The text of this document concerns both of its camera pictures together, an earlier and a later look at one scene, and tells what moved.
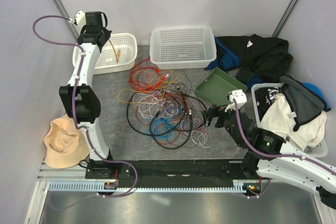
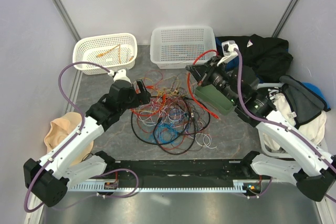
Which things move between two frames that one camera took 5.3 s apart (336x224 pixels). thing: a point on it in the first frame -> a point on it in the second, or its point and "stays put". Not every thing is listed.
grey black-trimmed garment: x=304 y=104 stays put
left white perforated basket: x=118 y=55 stays put
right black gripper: x=214 y=110 -> x=203 y=72
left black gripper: x=107 y=34 -> x=143 y=97
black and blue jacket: x=260 y=60 stays put
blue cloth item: x=316 y=90 stays put
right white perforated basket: x=182 y=47 stays put
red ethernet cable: x=135 y=67 -> x=200 y=83
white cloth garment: x=276 y=115 stays put
